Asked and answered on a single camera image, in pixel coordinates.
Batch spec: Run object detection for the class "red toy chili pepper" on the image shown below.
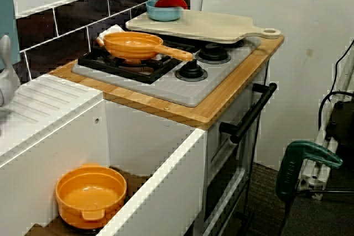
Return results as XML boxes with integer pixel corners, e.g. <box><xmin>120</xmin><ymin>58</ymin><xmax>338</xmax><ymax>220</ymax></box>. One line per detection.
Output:
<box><xmin>154</xmin><ymin>0</ymin><xmax>189</xmax><ymax>11</ymax></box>

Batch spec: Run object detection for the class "light blue plastic bowl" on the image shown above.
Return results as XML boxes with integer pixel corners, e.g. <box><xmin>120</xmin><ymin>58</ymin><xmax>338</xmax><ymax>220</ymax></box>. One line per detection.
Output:
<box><xmin>145</xmin><ymin>0</ymin><xmax>184</xmax><ymax>22</ymax></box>

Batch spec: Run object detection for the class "pale wooden cutting board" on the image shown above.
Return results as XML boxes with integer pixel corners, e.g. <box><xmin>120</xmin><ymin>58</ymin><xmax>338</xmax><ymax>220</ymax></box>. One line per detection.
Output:
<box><xmin>125</xmin><ymin>9</ymin><xmax>282</xmax><ymax>45</ymax></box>

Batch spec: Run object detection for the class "orange toy frying pan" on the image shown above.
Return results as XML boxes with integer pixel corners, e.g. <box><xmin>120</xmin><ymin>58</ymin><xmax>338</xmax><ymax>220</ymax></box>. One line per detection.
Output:
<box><xmin>102</xmin><ymin>31</ymin><xmax>194</xmax><ymax>65</ymax></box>

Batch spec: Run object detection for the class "black stove knob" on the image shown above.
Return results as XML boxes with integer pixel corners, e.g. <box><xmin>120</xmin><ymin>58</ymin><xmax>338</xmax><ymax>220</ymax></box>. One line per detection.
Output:
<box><xmin>195</xmin><ymin>43</ymin><xmax>232</xmax><ymax>64</ymax></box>
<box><xmin>175</xmin><ymin>60</ymin><xmax>209</xmax><ymax>82</ymax></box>

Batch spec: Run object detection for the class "black burner grate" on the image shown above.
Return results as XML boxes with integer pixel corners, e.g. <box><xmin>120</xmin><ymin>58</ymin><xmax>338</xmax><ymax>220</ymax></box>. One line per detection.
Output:
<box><xmin>78</xmin><ymin>39</ymin><xmax>197</xmax><ymax>85</ymax></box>

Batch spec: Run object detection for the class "wooden countertop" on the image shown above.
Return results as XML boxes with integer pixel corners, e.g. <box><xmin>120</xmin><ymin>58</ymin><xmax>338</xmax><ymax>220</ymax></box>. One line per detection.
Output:
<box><xmin>48</xmin><ymin>35</ymin><xmax>285</xmax><ymax>131</ymax></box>

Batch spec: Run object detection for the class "white toy oven cabinet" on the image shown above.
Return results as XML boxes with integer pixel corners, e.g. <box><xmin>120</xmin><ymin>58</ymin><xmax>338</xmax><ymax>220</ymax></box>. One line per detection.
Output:
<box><xmin>204</xmin><ymin>61</ymin><xmax>271</xmax><ymax>236</ymax></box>

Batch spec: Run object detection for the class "grey toy faucet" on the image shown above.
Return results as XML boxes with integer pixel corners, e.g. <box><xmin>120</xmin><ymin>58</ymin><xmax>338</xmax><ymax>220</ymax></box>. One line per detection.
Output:
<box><xmin>0</xmin><ymin>34</ymin><xmax>22</xmax><ymax>135</ymax></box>

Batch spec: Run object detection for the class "black clamp block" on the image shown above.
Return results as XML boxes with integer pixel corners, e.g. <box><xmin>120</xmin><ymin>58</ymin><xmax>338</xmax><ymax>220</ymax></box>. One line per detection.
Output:
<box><xmin>325</xmin><ymin>100</ymin><xmax>354</xmax><ymax>149</ymax></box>

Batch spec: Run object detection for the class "green power drill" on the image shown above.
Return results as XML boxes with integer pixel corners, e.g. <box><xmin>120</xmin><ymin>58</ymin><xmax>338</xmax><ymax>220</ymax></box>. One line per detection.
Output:
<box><xmin>275</xmin><ymin>140</ymin><xmax>344</xmax><ymax>203</ymax></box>

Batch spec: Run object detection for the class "white toy sink unit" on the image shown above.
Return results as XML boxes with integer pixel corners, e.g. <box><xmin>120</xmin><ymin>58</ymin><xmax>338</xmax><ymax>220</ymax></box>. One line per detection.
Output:
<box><xmin>0</xmin><ymin>74</ymin><xmax>208</xmax><ymax>236</ymax></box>

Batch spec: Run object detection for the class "orange toy pot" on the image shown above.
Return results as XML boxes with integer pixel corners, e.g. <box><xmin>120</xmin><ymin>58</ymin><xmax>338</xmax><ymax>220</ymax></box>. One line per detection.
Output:
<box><xmin>55</xmin><ymin>162</ymin><xmax>128</xmax><ymax>229</ymax></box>

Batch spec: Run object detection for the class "black oven door handle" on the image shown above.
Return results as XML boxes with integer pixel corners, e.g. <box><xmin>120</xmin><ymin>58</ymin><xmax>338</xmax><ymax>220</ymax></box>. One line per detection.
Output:
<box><xmin>219</xmin><ymin>82</ymin><xmax>278</xmax><ymax>143</ymax></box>

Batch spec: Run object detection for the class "black cable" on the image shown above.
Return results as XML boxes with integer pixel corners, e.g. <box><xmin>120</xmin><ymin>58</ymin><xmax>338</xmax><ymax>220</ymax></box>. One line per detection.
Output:
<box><xmin>317</xmin><ymin>36</ymin><xmax>354</xmax><ymax>137</ymax></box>

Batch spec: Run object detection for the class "aluminium frame rail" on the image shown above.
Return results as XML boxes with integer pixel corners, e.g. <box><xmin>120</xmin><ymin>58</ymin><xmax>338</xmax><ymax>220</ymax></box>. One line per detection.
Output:
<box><xmin>298</xmin><ymin>53</ymin><xmax>354</xmax><ymax>201</ymax></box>

